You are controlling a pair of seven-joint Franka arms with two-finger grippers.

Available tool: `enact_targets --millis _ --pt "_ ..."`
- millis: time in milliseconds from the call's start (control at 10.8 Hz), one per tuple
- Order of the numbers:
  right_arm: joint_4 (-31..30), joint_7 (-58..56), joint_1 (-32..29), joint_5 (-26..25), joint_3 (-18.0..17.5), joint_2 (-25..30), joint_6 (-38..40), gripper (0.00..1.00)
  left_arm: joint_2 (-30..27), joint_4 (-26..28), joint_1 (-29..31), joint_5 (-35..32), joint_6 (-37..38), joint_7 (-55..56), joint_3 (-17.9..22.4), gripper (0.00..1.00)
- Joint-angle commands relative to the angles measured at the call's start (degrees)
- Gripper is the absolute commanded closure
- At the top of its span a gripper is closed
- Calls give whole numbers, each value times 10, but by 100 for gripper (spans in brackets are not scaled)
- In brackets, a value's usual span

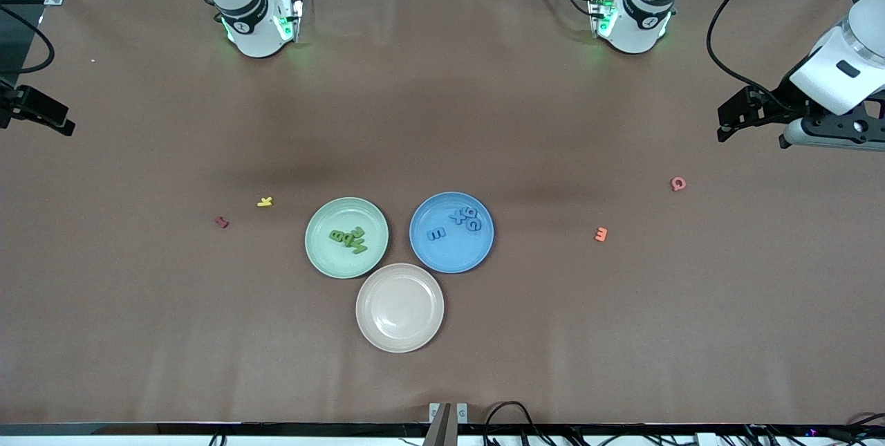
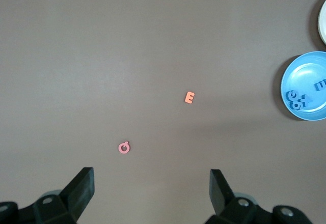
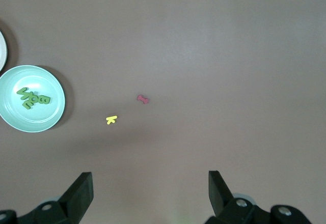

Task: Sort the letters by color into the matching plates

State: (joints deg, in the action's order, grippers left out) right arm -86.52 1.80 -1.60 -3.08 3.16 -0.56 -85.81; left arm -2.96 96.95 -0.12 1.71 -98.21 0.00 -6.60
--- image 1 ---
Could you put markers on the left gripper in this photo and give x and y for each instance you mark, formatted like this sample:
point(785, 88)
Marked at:
point(782, 101)

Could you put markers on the blue lowercase letter g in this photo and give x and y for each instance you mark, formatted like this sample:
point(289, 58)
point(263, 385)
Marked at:
point(468, 211)

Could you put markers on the blue capital letter G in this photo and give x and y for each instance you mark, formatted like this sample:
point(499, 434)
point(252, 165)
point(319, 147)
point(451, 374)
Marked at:
point(468, 226)

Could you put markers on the blue letter X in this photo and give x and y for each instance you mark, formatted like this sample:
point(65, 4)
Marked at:
point(457, 215)

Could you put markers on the green letter B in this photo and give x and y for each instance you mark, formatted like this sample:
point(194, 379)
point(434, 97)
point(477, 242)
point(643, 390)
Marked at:
point(337, 236)

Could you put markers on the green lowercase letter p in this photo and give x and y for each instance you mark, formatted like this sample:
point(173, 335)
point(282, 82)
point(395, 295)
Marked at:
point(350, 238)

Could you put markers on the blue letter E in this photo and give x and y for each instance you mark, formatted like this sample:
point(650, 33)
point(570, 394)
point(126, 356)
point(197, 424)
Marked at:
point(435, 234)

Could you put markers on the green letter N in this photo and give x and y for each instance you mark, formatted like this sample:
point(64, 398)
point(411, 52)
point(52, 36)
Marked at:
point(359, 247)

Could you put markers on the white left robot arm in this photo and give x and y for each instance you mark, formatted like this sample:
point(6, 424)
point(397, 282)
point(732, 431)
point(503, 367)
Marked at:
point(636, 10)

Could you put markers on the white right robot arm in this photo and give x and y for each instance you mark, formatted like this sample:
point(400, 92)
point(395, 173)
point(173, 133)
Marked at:
point(249, 10)

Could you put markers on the pink letter Q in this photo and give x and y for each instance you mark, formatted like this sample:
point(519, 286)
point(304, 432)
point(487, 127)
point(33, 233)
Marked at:
point(673, 184)

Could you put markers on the orange letter E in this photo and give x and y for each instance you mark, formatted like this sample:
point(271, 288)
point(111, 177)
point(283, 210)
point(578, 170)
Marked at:
point(601, 234)

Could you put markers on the pinkish red letter I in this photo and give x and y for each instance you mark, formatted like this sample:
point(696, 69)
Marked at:
point(221, 222)

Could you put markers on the yellow letter K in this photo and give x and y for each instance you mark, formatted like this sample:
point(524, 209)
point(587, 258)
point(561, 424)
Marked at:
point(265, 202)

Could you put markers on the pale green plate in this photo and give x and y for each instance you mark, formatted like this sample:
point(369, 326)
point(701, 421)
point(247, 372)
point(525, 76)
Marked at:
point(325, 259)

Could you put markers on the blue plate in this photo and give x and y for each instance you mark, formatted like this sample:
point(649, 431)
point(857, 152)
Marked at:
point(449, 252)

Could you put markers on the black table edge strip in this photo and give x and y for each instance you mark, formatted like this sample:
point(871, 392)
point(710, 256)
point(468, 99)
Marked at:
point(207, 428)

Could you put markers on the pale beige plate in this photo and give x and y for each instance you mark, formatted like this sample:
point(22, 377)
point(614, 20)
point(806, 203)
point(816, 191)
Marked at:
point(399, 308)

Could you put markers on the grey metal bracket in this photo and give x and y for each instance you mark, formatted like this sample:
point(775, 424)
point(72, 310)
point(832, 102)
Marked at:
point(442, 425)

